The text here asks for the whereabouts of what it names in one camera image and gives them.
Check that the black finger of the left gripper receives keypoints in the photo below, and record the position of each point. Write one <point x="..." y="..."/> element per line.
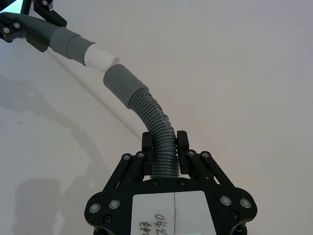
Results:
<point x="36" y="39"/>
<point x="49" y="14"/>

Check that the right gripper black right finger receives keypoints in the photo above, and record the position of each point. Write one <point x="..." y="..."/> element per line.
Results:
<point x="183" y="147"/>

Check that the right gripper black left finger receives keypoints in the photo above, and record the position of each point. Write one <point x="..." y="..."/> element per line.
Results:
<point x="148" y="156"/>

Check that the white plastic pipe connector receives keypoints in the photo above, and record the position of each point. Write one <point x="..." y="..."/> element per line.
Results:
<point x="97" y="56"/>

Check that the white table cloth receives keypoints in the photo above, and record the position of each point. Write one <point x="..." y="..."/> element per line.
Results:
<point x="49" y="147"/>

